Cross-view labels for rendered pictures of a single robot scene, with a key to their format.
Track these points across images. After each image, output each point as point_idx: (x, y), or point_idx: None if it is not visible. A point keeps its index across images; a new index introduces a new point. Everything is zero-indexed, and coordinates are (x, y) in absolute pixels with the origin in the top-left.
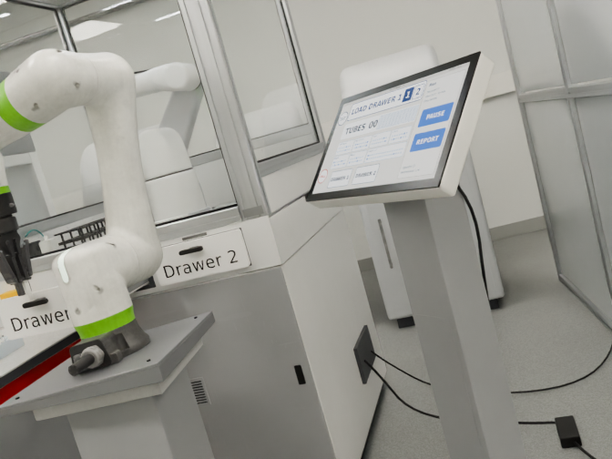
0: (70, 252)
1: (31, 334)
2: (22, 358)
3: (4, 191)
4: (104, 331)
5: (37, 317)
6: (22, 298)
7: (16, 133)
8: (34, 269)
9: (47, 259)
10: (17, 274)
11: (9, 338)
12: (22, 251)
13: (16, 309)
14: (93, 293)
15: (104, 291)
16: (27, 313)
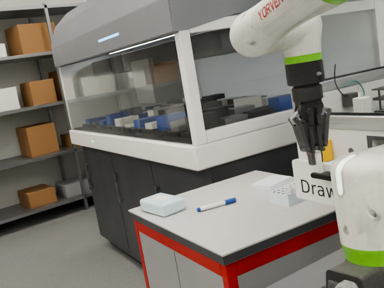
0: (352, 162)
1: (315, 200)
2: (304, 216)
3: (314, 59)
4: (371, 264)
5: (323, 187)
6: (312, 167)
7: (323, 5)
8: (340, 125)
9: (354, 119)
10: (311, 144)
11: (297, 195)
12: (322, 120)
13: (307, 172)
14: (367, 218)
15: (382, 220)
16: (315, 180)
